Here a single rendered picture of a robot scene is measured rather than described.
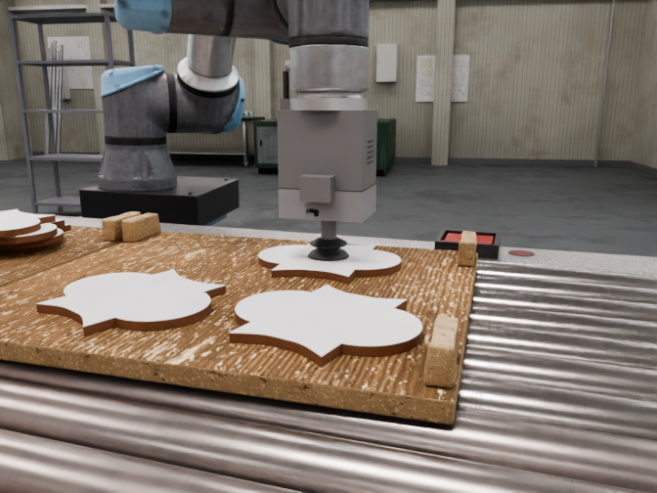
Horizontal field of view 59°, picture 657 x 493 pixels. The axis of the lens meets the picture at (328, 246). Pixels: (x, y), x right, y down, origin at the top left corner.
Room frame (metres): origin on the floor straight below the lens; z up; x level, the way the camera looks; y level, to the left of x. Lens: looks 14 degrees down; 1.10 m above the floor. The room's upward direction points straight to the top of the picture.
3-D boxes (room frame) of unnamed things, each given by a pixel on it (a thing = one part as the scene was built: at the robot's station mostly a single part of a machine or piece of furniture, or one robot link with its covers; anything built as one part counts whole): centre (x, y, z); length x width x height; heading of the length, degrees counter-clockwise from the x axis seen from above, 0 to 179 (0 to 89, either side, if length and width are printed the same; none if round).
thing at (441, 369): (0.34, -0.07, 0.95); 0.06 x 0.02 x 0.03; 164
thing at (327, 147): (0.57, 0.01, 1.05); 0.10 x 0.09 x 0.16; 164
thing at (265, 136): (10.12, -0.02, 0.42); 2.12 x 1.93 x 0.83; 80
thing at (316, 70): (0.58, 0.00, 1.12); 0.08 x 0.08 x 0.05
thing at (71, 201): (5.77, 2.38, 0.94); 0.99 x 0.41 x 1.88; 78
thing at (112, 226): (0.71, 0.25, 0.95); 0.06 x 0.02 x 0.03; 163
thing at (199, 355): (0.52, 0.08, 0.93); 0.41 x 0.35 x 0.02; 74
